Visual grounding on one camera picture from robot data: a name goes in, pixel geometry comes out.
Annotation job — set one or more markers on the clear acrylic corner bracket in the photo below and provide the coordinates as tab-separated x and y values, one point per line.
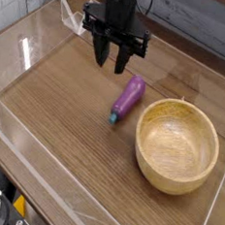
74	21

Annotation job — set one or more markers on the clear acrylic barrier wall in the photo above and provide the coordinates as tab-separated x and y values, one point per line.
49	187

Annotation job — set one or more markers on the brown wooden bowl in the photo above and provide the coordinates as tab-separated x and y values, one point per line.
176	146

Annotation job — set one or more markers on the purple toy eggplant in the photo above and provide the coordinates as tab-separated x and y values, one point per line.
131	94

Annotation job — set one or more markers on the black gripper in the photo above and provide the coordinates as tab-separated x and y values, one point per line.
115	21

